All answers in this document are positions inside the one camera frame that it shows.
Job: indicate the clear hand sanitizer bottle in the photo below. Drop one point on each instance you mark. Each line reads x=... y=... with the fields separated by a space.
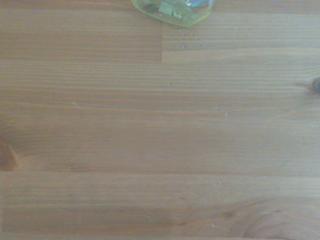
x=175 y=15

